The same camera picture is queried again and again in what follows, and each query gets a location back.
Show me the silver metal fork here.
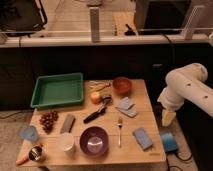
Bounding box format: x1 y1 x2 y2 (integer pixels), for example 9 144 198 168
117 117 123 148

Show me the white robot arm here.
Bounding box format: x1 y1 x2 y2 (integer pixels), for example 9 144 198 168
157 63 213 126

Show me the blue device on floor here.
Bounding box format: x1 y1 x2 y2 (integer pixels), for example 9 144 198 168
161 132 178 153

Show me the blue sponge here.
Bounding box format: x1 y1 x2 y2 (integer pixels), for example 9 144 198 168
133 128 153 150

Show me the grey folded cloth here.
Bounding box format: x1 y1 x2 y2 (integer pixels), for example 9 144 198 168
115 97 137 118

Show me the brown wooden bowl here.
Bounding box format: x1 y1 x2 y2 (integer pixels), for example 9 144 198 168
112 77 132 94

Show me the orange apple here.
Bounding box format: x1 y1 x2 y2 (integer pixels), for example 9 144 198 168
90 92 102 104

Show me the yellow banana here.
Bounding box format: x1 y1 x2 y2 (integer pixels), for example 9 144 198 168
89 81 110 92

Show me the purple bowl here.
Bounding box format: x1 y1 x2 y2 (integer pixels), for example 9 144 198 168
79 126 109 157

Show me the grey sponge block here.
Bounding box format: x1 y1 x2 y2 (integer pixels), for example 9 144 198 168
60 114 75 133

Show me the black monitor right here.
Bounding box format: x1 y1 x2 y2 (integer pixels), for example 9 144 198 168
134 0 191 35

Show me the black monitor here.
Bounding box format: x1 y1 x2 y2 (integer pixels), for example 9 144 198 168
0 0 48 37
134 0 191 35

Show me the white cup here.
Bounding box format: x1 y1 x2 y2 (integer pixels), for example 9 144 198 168
59 132 75 154

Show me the wooden board background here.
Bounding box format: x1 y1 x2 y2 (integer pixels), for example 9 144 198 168
113 12 137 36

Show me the green plastic tray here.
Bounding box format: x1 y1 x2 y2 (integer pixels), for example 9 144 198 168
31 73 84 109

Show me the bunch of red grapes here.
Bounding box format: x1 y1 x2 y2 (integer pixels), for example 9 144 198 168
39 111 58 134

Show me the blue plastic cup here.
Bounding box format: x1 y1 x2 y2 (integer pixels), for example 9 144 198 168
20 125 39 143

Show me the orange carrot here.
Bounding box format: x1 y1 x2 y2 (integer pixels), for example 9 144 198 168
16 143 43 166

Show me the black monitor left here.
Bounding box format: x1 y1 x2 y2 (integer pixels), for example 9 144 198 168
0 0 48 37

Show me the black handled peeler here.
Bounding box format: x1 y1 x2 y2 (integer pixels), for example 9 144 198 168
83 95 112 124

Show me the white angled bracket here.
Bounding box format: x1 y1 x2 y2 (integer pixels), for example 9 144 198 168
182 5 205 40

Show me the white vertical post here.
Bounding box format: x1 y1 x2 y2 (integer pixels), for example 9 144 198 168
89 7 100 43

